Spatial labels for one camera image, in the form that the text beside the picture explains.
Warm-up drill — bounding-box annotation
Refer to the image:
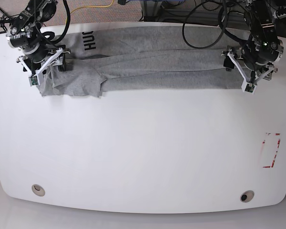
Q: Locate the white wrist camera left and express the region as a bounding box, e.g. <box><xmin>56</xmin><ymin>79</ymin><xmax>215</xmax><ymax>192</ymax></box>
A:
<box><xmin>241</xmin><ymin>82</ymin><xmax>256</xmax><ymax>94</ymax></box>

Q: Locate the grey T-shirt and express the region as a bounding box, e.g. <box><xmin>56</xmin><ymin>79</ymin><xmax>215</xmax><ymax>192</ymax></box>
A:
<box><xmin>38</xmin><ymin>26</ymin><xmax>243</xmax><ymax>97</ymax></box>

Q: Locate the red tape rectangle marking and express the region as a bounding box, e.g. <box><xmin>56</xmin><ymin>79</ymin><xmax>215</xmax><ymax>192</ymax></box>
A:
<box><xmin>260</xmin><ymin>133</ymin><xmax>281</xmax><ymax>168</ymax></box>

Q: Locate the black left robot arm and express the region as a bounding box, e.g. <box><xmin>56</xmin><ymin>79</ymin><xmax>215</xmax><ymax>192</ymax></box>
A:
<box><xmin>209</xmin><ymin>0</ymin><xmax>284</xmax><ymax>93</ymax></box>

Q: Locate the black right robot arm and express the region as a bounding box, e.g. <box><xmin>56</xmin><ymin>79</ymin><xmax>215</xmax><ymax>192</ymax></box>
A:
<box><xmin>6</xmin><ymin>0</ymin><xmax>71</xmax><ymax>77</ymax></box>

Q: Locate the white power strip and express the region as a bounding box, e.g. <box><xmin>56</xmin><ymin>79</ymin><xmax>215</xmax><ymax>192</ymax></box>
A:
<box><xmin>274</xmin><ymin>6</ymin><xmax>286</xmax><ymax>19</ymax></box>

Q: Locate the yellow cable on floor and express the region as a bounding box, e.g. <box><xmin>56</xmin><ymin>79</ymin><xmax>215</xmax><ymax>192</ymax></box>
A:
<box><xmin>65</xmin><ymin>0</ymin><xmax>114</xmax><ymax>25</ymax></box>

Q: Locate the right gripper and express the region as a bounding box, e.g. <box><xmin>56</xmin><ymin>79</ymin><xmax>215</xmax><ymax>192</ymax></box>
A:
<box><xmin>16</xmin><ymin>47</ymin><xmax>71</xmax><ymax>76</ymax></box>

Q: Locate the metal equipment frame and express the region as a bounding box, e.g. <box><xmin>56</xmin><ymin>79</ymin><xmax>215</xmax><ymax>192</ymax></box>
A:
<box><xmin>140</xmin><ymin>0</ymin><xmax>163</xmax><ymax>22</ymax></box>

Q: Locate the table cable grommet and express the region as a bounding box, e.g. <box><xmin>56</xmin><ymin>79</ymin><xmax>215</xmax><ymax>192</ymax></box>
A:
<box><xmin>240</xmin><ymin>190</ymin><xmax>255</xmax><ymax>203</ymax></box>
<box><xmin>31</xmin><ymin>184</ymin><xmax>45</xmax><ymax>197</ymax></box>

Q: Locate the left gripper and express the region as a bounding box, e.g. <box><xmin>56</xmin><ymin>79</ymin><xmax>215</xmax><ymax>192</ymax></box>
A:
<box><xmin>221</xmin><ymin>46</ymin><xmax>277</xmax><ymax>84</ymax></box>

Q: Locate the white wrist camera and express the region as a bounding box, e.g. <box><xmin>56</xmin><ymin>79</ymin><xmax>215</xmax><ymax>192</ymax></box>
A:
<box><xmin>241</xmin><ymin>82</ymin><xmax>256</xmax><ymax>94</ymax></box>
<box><xmin>29</xmin><ymin>75</ymin><xmax>40</xmax><ymax>86</ymax></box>

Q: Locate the left table cable grommet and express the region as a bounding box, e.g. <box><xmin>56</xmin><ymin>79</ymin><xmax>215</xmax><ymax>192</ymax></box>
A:
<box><xmin>31</xmin><ymin>184</ymin><xmax>45</xmax><ymax>197</ymax></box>

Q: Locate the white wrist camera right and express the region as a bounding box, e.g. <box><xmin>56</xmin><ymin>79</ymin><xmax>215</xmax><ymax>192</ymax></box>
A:
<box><xmin>29</xmin><ymin>75</ymin><xmax>40</xmax><ymax>86</ymax></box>

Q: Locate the black tripod stand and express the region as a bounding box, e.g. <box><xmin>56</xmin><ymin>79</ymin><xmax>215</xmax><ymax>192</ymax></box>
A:
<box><xmin>0</xmin><ymin>7</ymin><xmax>19</xmax><ymax>34</ymax></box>

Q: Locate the right table cable grommet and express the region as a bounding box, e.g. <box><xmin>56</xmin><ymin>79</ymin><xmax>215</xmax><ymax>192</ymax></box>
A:
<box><xmin>240</xmin><ymin>190</ymin><xmax>255</xmax><ymax>203</ymax></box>

